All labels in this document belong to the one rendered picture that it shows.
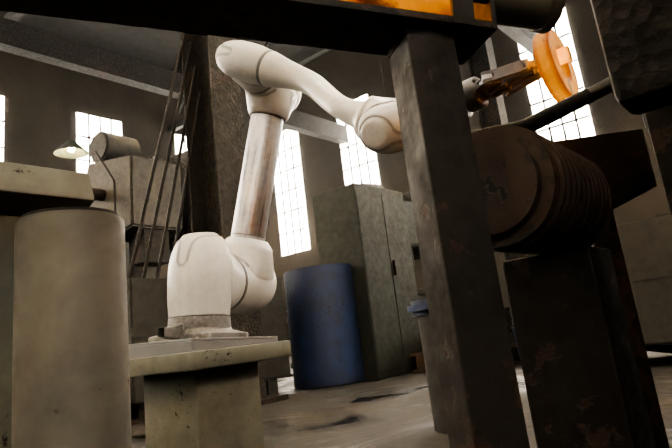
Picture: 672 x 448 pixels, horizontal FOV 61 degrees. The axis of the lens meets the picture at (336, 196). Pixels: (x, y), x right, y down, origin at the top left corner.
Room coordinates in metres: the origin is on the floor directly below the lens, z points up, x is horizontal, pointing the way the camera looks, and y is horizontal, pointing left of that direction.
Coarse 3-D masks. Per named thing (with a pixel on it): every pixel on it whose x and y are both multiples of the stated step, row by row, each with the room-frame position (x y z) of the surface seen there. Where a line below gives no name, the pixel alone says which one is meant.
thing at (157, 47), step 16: (16, 16) 8.29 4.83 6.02; (32, 16) 10.66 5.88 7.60; (64, 32) 11.40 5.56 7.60; (80, 32) 11.47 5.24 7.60; (96, 32) 11.55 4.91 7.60; (112, 32) 11.63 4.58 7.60; (128, 32) 11.71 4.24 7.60; (144, 32) 11.79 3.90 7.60; (160, 32) 11.88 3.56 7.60; (176, 32) 11.96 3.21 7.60; (112, 48) 12.31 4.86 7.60; (128, 48) 12.40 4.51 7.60; (144, 48) 12.49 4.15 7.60; (160, 48) 12.58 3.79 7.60; (176, 48) 12.67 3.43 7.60; (272, 48) 13.25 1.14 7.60; (288, 48) 13.35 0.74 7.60; (304, 48) 13.45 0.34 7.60; (320, 48) 10.71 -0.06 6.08; (160, 64) 13.36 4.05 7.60; (304, 64) 14.34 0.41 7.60; (176, 128) 13.88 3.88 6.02
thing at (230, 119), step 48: (0, 48) 7.50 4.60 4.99; (48, 48) 7.88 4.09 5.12; (96, 48) 8.48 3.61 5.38; (192, 48) 3.84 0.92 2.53; (480, 48) 7.66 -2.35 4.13; (528, 48) 9.63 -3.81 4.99; (192, 96) 3.82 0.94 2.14; (240, 96) 3.78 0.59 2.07; (240, 144) 3.75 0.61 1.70; (192, 192) 3.78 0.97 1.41
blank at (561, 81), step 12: (540, 36) 1.05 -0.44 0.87; (552, 36) 1.07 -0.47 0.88; (540, 48) 1.04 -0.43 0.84; (552, 48) 1.04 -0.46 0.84; (540, 60) 1.04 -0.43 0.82; (552, 60) 1.03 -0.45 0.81; (540, 72) 1.05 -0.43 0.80; (552, 72) 1.04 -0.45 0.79; (564, 72) 1.12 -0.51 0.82; (552, 84) 1.06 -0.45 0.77; (564, 84) 1.05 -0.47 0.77; (576, 84) 1.13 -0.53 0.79; (552, 96) 1.08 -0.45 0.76; (564, 96) 1.08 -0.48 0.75
